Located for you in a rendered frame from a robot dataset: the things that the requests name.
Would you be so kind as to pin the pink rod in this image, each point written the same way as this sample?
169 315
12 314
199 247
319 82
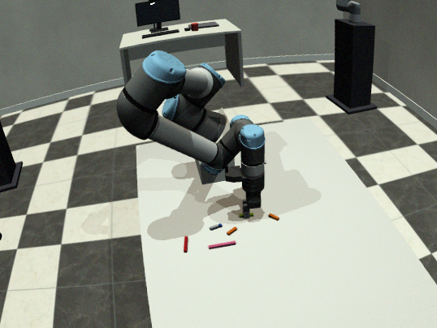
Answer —
222 245

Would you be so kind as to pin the orange rod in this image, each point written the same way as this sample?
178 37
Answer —
232 230
274 217

